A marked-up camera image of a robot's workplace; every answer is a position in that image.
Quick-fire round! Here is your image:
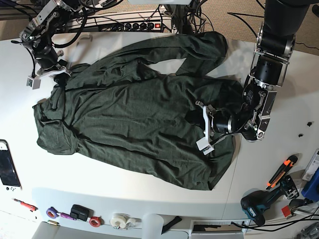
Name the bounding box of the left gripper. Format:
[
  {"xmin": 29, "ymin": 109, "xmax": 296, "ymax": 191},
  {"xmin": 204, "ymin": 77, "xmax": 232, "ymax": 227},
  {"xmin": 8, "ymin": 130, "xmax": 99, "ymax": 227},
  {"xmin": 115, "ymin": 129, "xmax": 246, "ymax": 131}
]
[{"xmin": 185, "ymin": 101, "xmax": 233, "ymax": 143}]

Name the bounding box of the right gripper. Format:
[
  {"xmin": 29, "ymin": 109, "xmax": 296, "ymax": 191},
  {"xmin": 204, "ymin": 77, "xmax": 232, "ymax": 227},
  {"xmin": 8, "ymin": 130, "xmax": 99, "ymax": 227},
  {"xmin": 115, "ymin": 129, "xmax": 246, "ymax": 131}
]
[{"xmin": 36, "ymin": 51, "xmax": 72, "ymax": 81}]

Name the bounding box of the dark green t-shirt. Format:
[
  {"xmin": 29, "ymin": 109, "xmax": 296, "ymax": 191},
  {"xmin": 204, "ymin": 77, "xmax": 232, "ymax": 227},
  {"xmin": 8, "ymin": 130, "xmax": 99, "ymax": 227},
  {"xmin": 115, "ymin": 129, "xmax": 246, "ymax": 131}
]
[{"xmin": 33, "ymin": 31, "xmax": 242, "ymax": 191}]

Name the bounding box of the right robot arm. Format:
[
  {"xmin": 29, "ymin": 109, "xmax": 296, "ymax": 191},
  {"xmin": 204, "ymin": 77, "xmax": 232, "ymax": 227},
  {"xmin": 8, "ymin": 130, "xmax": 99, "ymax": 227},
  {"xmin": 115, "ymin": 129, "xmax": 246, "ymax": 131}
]
[{"xmin": 12, "ymin": 0, "xmax": 88, "ymax": 89}]

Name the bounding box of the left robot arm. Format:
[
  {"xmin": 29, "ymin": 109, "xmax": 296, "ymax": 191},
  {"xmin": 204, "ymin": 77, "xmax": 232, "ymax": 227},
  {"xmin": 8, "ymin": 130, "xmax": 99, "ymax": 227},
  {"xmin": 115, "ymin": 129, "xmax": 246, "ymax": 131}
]
[{"xmin": 186, "ymin": 0, "xmax": 317, "ymax": 146}]

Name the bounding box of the orange black utility knife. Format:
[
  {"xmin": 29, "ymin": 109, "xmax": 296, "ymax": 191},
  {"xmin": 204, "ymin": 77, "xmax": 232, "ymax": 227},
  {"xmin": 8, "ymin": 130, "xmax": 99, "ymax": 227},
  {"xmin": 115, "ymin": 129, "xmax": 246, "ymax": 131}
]
[{"xmin": 266, "ymin": 155, "xmax": 298, "ymax": 190}]

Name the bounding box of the teal black power drill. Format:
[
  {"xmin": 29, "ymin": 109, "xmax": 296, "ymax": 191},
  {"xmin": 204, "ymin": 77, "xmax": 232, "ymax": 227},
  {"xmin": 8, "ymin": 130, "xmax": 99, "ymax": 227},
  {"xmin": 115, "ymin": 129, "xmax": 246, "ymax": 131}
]
[{"xmin": 240, "ymin": 175, "xmax": 299, "ymax": 227}]

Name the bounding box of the black power strip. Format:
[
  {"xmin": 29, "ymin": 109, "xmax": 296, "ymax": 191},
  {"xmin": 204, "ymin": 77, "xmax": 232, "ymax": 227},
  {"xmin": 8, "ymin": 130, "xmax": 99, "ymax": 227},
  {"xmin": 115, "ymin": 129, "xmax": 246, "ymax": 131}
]
[{"xmin": 98, "ymin": 22, "xmax": 171, "ymax": 33}]

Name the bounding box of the blue box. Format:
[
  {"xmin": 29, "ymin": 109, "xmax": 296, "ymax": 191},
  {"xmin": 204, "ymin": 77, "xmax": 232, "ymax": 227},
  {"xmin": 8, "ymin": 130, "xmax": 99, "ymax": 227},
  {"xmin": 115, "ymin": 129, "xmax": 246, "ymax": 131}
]
[{"xmin": 302, "ymin": 169, "xmax": 319, "ymax": 202}]

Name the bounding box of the white paper roll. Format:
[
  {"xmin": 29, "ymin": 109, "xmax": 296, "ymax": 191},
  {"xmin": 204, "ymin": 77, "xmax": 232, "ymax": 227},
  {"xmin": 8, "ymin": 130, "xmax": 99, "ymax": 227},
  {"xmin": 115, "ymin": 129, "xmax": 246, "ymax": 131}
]
[{"xmin": 142, "ymin": 214, "xmax": 164, "ymax": 239}]

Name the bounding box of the white handheld game console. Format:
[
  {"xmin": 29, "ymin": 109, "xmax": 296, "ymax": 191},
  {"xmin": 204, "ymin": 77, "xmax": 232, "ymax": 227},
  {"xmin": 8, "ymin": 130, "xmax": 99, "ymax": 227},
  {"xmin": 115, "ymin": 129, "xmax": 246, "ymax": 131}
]
[{"xmin": 0, "ymin": 139, "xmax": 21, "ymax": 192}]

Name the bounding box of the clear tape dispenser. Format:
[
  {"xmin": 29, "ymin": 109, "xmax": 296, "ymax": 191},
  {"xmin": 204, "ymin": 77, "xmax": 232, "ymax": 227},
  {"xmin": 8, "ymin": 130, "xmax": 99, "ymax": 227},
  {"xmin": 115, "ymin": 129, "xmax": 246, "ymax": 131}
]
[{"xmin": 109, "ymin": 214, "xmax": 142, "ymax": 230}]

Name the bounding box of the red screwdriver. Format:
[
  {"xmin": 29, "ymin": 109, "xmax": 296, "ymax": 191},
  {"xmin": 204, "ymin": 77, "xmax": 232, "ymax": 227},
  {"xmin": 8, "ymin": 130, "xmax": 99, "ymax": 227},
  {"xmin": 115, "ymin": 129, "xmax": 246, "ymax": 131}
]
[{"xmin": 12, "ymin": 198, "xmax": 38, "ymax": 212}]

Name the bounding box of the purple tape roll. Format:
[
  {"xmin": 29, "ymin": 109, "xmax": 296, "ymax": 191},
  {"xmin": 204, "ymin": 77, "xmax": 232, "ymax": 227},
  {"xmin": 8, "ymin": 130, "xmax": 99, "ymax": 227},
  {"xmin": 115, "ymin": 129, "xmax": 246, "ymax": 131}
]
[{"xmin": 46, "ymin": 207, "xmax": 59, "ymax": 219}]

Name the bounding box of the red tape roll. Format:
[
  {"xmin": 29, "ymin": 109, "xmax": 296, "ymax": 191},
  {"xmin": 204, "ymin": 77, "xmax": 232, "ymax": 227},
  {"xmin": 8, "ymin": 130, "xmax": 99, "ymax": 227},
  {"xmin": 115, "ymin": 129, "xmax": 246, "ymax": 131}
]
[{"xmin": 89, "ymin": 217, "xmax": 102, "ymax": 228}]

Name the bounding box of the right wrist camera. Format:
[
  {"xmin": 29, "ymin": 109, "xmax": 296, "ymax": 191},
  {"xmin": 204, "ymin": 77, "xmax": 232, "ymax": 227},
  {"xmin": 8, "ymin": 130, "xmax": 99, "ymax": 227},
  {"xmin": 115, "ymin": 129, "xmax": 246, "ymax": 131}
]
[{"xmin": 26, "ymin": 76, "xmax": 41, "ymax": 90}]

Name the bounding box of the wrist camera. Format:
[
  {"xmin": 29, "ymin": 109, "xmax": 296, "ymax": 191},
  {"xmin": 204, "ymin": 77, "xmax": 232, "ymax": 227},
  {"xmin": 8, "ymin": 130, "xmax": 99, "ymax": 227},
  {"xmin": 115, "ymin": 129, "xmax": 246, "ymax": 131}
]
[
  {"xmin": 196, "ymin": 137, "xmax": 214, "ymax": 155},
  {"xmin": 26, "ymin": 76, "xmax": 41, "ymax": 90}
]

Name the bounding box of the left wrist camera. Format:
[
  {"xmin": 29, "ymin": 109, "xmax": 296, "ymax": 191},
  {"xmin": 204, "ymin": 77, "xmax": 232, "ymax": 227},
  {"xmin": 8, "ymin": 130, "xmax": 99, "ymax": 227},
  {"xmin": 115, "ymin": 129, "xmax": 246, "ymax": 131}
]
[{"xmin": 196, "ymin": 137, "xmax": 214, "ymax": 155}]

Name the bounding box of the black action camera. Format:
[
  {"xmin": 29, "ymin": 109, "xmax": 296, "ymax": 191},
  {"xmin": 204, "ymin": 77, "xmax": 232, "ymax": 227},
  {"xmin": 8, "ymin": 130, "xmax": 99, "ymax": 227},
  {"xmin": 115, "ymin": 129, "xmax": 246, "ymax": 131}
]
[{"xmin": 70, "ymin": 204, "xmax": 90, "ymax": 222}]

